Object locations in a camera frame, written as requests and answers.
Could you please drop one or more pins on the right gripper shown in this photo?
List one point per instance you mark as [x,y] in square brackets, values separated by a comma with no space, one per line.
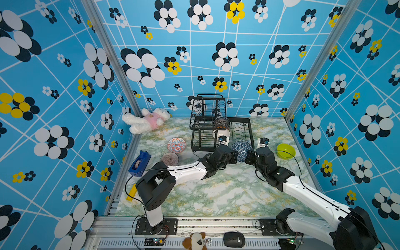
[251,154]

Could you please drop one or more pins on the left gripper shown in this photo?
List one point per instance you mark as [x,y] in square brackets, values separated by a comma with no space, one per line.
[234,157]

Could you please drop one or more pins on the blue triangle pattern bowl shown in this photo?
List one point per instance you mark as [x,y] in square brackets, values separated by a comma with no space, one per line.
[242,147]

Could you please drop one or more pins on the plain white bowl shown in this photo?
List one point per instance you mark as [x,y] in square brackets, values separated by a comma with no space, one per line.
[217,133]

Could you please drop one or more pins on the brown white patterned bowl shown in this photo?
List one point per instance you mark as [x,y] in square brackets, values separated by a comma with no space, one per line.
[221,123]

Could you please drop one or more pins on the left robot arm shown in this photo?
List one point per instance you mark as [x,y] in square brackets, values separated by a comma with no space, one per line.
[155,186]

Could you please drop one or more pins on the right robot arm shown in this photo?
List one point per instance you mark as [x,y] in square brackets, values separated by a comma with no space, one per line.
[339,226]

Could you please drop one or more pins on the lime green bowl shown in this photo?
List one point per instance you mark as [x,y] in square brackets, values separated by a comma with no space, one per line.
[286,151]

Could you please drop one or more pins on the red blue patterned bowl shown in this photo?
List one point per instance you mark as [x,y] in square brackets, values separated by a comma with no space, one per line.
[176,145]

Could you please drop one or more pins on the pink striped bowl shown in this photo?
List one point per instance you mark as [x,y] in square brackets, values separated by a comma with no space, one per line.
[170,159]

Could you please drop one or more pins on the black computer mouse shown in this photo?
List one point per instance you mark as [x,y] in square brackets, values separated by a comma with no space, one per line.
[234,239]

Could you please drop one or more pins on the white plush toy pink shirt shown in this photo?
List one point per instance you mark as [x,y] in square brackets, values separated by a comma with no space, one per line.
[149,122]

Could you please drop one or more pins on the right circuit board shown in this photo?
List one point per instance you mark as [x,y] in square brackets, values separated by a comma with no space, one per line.
[287,244]

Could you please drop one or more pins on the circuit board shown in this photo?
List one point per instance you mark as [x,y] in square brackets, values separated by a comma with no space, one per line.
[287,244]
[154,242]

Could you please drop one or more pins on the brown plush dog toy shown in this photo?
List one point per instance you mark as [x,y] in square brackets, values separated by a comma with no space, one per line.
[196,241]

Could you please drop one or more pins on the blue tape dispenser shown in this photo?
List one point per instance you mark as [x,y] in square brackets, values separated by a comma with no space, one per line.
[139,165]

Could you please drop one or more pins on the yellow block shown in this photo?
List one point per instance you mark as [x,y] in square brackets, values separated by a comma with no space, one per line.
[131,193]

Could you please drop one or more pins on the left circuit board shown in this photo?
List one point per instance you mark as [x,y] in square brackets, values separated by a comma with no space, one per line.
[154,242]

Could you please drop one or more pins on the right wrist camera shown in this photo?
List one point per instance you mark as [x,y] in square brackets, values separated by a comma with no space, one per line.
[262,142]

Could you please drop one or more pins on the black wire dish rack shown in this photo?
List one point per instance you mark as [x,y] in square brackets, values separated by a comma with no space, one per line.
[212,127]

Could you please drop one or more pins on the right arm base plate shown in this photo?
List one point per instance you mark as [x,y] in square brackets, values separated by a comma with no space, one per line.
[268,227]

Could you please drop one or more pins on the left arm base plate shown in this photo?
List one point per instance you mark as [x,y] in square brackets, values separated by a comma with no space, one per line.
[166,227]

